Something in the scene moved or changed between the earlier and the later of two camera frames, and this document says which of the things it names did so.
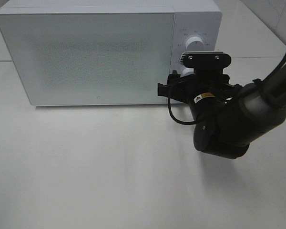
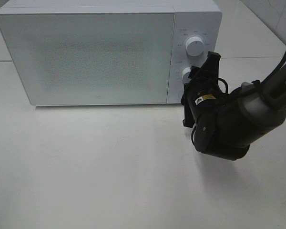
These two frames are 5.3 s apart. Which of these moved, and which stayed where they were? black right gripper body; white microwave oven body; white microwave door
Moved: black right gripper body
Stayed: white microwave door; white microwave oven body
